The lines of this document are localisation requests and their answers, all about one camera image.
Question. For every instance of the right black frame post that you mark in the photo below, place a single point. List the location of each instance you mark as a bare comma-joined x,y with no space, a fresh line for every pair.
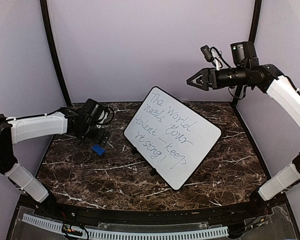
246,60

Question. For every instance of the blue whiteboard eraser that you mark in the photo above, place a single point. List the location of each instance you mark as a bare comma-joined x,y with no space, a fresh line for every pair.
100,151

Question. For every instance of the white whiteboard black frame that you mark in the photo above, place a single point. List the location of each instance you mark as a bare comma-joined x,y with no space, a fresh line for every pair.
171,137

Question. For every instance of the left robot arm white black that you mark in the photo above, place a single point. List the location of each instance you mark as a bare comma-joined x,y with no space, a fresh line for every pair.
86,122

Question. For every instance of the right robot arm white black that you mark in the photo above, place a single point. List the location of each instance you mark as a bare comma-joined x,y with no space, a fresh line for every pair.
272,82

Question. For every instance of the white slotted cable duct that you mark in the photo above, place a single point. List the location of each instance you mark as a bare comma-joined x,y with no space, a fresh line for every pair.
109,231

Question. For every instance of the left black frame post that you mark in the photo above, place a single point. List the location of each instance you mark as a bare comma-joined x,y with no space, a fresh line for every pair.
53,52

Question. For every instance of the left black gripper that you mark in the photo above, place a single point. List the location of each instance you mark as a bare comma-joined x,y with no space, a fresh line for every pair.
96,139

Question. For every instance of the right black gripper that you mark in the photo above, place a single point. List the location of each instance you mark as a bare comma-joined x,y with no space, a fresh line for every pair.
206,72

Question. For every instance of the black curved front rail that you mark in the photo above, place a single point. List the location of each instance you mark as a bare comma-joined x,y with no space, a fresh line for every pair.
231,214

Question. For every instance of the black frame post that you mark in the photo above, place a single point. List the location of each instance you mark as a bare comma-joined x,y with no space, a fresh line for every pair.
53,52
246,60

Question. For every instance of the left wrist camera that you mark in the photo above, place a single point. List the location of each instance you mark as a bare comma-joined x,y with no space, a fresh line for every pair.
108,116

